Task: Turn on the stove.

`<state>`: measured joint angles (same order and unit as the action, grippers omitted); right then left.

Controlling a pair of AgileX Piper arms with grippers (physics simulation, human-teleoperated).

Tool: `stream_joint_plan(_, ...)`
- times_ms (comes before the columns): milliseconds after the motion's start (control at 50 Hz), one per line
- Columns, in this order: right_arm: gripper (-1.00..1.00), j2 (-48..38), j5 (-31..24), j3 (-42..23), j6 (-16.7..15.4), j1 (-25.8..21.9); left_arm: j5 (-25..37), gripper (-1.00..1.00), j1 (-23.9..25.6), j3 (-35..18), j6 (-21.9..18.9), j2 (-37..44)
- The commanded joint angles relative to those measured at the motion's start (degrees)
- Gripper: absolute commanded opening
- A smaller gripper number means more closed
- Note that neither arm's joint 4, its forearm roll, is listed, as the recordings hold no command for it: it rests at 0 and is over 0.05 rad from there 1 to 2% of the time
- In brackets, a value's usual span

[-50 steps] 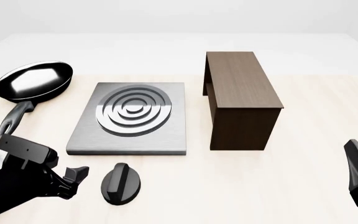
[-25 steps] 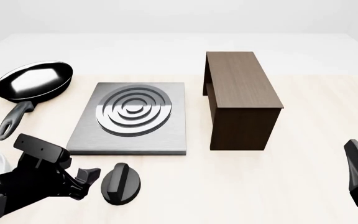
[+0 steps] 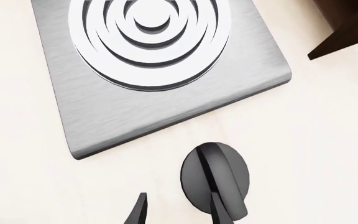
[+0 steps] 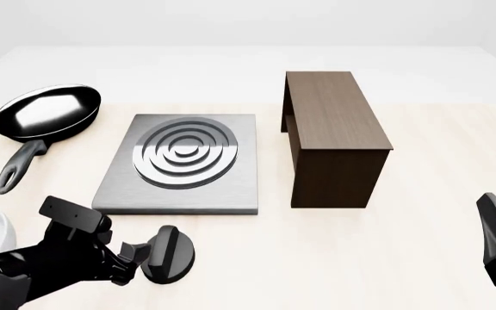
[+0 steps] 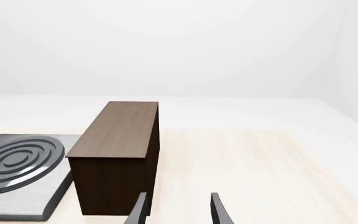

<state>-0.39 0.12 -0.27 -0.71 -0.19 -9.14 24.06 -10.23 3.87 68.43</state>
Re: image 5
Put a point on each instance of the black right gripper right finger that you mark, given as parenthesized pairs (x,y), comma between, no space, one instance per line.
(220,212)

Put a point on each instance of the flat black stove plate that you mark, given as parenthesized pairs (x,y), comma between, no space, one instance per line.
(17,163)

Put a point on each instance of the dark brown wooden cabinet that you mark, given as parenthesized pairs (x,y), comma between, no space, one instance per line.
(117,149)

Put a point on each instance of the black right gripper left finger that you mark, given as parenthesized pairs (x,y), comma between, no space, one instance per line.
(137,212)

